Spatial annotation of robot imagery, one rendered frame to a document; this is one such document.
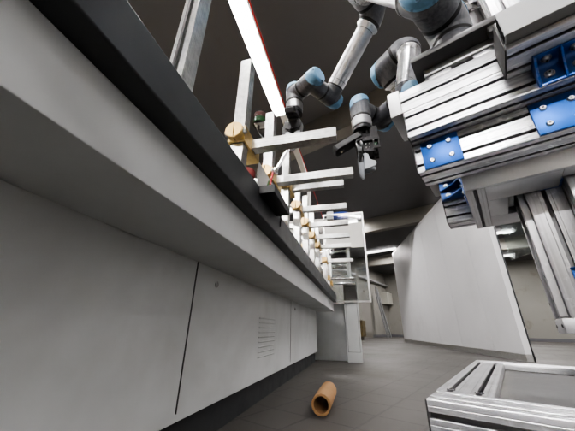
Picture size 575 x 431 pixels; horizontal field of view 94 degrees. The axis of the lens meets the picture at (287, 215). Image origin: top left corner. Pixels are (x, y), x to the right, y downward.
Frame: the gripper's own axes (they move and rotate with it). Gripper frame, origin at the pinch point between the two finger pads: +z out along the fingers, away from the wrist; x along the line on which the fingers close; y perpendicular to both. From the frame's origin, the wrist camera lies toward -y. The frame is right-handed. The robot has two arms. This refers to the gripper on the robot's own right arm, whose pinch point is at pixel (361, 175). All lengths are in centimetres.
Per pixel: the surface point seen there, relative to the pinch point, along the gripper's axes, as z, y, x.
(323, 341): 63, -48, 263
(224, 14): -252, -116, 67
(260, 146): 2.4, -27.8, -26.5
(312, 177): -0.8, -16.9, -1.5
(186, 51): 3, -31, -57
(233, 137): 3.3, -33.1, -32.9
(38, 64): 26, -33, -73
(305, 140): 2.5, -15.1, -26.2
